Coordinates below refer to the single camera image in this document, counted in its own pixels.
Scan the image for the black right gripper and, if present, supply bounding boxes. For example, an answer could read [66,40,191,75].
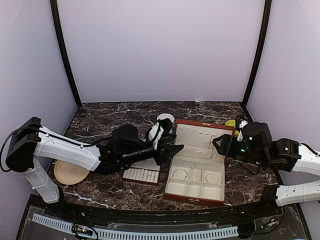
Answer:
[213,133,267,167]

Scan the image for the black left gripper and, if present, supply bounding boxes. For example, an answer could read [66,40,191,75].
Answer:
[121,138,184,166]

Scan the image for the silver bangle bracelet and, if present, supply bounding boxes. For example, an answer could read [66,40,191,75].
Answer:
[172,168,190,181]

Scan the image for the brown jewelry tray insert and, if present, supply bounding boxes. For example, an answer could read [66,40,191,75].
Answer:
[122,158,161,186]

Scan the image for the brown jewelry box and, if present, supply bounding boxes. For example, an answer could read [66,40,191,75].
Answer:
[163,119,235,207]

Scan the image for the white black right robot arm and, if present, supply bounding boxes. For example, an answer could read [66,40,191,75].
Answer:
[212,121,320,217]

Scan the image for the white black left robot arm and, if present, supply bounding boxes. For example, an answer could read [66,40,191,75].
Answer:
[0,117,184,218]

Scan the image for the green bowl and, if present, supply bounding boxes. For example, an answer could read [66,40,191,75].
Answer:
[224,119,237,134]

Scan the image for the light blue mug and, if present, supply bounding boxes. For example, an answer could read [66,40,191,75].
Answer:
[156,113,175,134]

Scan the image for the beige round plate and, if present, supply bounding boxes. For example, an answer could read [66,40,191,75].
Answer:
[54,160,90,185]

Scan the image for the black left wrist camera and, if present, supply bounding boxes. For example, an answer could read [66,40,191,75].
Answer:
[157,118,173,139]

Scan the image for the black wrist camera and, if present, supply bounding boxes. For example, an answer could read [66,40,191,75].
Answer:
[235,117,248,133]
[157,118,173,139]

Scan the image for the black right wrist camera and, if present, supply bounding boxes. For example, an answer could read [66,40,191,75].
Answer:
[235,117,248,133]

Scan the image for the white slotted cable duct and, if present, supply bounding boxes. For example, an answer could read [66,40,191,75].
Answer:
[31,213,239,240]

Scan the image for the black front table rail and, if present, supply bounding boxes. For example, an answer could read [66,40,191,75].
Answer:
[27,194,286,225]

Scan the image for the black right corner post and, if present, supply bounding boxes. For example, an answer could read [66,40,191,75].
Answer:
[241,0,272,109]

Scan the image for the black corner post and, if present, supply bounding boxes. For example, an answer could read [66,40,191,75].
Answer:
[241,0,272,109]
[49,0,82,108]

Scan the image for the black left corner post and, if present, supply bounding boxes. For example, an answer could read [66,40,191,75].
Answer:
[49,0,82,108]

